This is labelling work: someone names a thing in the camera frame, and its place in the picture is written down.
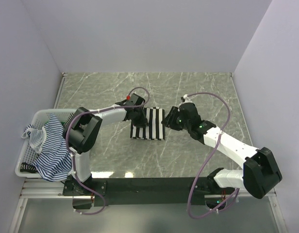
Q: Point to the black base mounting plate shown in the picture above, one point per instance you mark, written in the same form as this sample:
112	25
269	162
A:
125	191

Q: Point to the white plastic laundry basket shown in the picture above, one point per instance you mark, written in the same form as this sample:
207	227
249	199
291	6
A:
27	154

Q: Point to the aluminium rail frame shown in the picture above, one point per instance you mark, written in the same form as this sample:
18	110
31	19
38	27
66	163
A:
35	188

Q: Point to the black white striped tank top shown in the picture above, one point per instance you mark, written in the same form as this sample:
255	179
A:
155	130

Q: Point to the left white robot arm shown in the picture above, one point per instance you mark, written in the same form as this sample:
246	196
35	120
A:
82	131

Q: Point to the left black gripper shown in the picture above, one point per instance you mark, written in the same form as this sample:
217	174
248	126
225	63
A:
143	120

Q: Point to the blue white striped tank top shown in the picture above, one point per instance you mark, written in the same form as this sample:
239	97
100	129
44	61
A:
54	161

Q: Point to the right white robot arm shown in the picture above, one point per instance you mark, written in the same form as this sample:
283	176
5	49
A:
259	172

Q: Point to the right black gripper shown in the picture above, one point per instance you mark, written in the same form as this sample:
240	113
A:
170	119

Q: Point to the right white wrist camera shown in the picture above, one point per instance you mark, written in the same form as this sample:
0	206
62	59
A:
185	99

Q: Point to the dark thin striped garment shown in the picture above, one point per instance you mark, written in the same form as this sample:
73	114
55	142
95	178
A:
25	167

